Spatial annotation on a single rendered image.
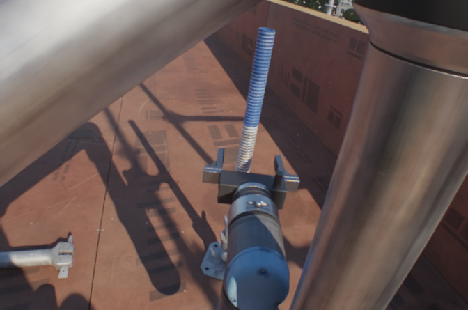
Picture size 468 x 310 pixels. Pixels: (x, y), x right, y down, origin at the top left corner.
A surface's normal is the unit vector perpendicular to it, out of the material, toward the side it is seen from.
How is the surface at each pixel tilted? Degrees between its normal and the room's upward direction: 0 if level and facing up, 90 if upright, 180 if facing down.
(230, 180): 0
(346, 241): 94
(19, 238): 0
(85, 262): 0
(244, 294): 85
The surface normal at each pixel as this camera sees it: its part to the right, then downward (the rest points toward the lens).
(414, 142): -0.55, 0.39
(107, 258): 0.13, -0.87
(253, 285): 0.00, 0.39
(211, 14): 0.64, 0.73
